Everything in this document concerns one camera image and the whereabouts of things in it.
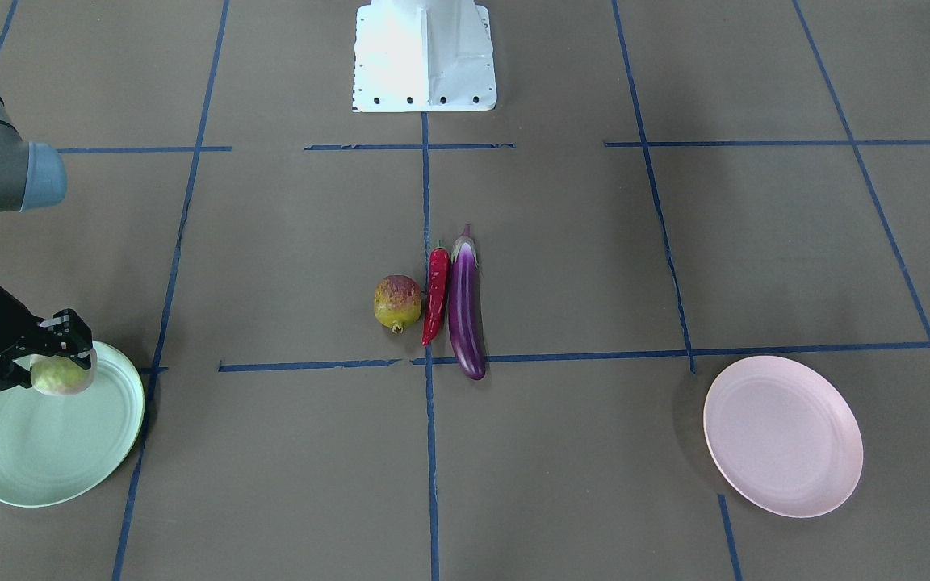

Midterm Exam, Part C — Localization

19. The green pink peach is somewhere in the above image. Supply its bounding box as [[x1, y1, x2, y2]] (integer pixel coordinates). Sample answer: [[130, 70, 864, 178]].
[[29, 354, 96, 396]]

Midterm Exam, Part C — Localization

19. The pink plate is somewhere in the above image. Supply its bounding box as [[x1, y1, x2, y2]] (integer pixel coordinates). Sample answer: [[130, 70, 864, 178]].
[[702, 354, 865, 519]]

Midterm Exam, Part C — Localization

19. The purple eggplant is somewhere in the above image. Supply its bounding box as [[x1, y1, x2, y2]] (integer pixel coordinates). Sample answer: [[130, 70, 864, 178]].
[[447, 224, 487, 380]]

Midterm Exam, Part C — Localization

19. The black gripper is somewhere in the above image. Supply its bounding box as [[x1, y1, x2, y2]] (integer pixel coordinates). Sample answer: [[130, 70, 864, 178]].
[[0, 286, 94, 392]]

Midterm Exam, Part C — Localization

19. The green plate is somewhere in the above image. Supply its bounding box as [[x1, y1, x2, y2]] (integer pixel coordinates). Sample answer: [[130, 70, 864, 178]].
[[0, 341, 145, 508]]

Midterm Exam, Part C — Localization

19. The red yellow pomegranate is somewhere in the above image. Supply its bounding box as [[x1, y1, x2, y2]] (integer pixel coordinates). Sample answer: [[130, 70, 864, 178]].
[[373, 274, 423, 334]]

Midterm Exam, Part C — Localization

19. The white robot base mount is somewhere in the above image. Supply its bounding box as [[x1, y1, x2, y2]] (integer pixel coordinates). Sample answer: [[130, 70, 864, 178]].
[[351, 1, 498, 113]]

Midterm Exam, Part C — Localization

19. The red chili pepper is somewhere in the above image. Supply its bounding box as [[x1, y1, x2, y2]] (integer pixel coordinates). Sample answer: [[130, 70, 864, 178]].
[[421, 245, 451, 346]]

